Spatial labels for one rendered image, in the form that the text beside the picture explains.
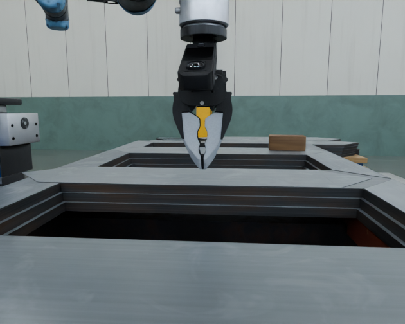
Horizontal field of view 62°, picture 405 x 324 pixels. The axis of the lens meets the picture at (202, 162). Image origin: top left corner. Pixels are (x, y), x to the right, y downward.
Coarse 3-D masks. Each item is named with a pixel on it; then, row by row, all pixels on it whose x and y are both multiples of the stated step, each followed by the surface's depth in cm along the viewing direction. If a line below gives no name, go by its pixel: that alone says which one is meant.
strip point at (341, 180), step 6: (324, 174) 72; (330, 174) 72; (336, 174) 72; (342, 174) 72; (330, 180) 66; (336, 180) 66; (342, 180) 66; (348, 180) 66; (354, 180) 66; (360, 180) 66; (366, 180) 66; (342, 186) 61
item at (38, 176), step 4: (56, 168) 78; (60, 168) 78; (64, 168) 78; (68, 168) 78; (72, 168) 78; (36, 172) 74; (40, 172) 74; (44, 172) 74; (48, 172) 74; (52, 172) 74; (56, 172) 74; (60, 172) 74; (28, 176) 69; (32, 176) 69; (36, 176) 69; (40, 176) 69; (44, 176) 69; (48, 176) 69; (52, 176) 69; (36, 180) 66; (40, 180) 66
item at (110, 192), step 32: (128, 160) 104; (160, 160) 107; (192, 160) 106; (224, 160) 105; (256, 160) 104; (288, 160) 103; (64, 192) 64; (96, 192) 64; (128, 192) 63; (160, 192) 63; (192, 192) 62; (224, 192) 62; (256, 192) 61; (288, 192) 61; (320, 192) 60; (352, 192) 60; (0, 224) 46; (32, 224) 53; (384, 224) 50
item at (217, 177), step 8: (216, 168) 79; (224, 168) 79; (232, 168) 79; (240, 168) 79; (208, 176) 70; (216, 176) 70; (224, 176) 70; (232, 176) 70; (240, 176) 70; (208, 184) 62; (216, 184) 62; (224, 184) 62; (232, 184) 62; (240, 184) 62; (248, 184) 62
